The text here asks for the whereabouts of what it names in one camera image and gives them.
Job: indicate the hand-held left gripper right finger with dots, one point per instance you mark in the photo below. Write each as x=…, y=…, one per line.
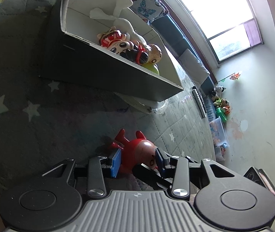
x=159, y=162

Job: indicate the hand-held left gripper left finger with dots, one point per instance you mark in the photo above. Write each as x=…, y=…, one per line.
x=116, y=160

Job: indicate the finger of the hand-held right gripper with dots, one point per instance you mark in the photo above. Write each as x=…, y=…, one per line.
x=149, y=177

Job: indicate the red round cartoon toy figure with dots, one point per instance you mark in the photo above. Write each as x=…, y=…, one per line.
x=142, y=149

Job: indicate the black cardboard box white inside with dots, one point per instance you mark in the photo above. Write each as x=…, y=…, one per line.
x=91, y=72

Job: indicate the green cartoon toy figure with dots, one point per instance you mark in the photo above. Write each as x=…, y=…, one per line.
x=152, y=68

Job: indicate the brown peanut toy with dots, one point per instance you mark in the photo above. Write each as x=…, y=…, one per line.
x=154, y=53

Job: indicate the brown cartoon figurine red headband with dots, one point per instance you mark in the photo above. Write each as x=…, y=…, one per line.
x=120, y=46

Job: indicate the white knitted bone plush toy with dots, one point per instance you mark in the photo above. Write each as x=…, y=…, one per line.
x=125, y=25

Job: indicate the grey star quilted desktop mat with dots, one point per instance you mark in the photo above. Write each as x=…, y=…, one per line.
x=31, y=89

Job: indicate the small clear box with toys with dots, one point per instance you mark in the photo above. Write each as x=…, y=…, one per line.
x=222, y=151

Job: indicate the clear plastic dish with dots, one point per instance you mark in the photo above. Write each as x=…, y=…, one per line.
x=139, y=104

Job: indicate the clear plastic storage bin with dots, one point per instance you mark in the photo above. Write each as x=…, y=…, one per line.
x=218, y=131

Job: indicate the white remote control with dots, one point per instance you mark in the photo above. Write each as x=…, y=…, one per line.
x=199, y=106

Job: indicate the green plastic toy bin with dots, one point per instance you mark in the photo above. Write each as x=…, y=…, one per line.
x=222, y=114

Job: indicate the black remote control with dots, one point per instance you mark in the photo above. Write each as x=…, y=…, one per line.
x=200, y=96

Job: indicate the yellow orange plush toys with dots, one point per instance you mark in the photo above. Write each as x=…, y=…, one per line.
x=222, y=104

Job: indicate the black white cow plush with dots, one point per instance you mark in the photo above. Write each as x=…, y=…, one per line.
x=218, y=91

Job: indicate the white sofa cushion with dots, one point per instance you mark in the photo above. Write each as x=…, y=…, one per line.
x=193, y=65

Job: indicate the orange paper pinwheel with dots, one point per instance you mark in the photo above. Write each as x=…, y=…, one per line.
x=235, y=76

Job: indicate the dark teal sofa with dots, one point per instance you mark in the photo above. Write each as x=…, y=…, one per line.
x=171, y=29

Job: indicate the butterfly print pillow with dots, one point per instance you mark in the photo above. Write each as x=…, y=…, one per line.
x=147, y=7

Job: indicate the window with brown frame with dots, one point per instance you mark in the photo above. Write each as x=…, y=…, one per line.
x=212, y=9

